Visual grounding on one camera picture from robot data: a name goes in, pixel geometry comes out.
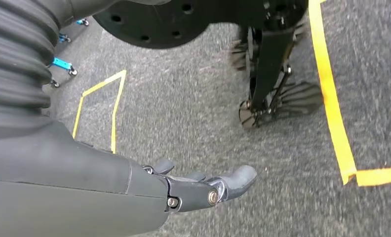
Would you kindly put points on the black robot waist plate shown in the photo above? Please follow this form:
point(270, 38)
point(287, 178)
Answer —
point(156, 23)

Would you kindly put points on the yellow floor tape square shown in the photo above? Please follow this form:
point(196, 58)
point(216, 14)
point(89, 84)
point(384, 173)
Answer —
point(114, 124)
point(329, 98)

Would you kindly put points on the black robot right foot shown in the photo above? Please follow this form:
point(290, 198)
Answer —
point(300, 98)

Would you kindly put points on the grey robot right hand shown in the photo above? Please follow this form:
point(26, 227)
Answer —
point(68, 196)

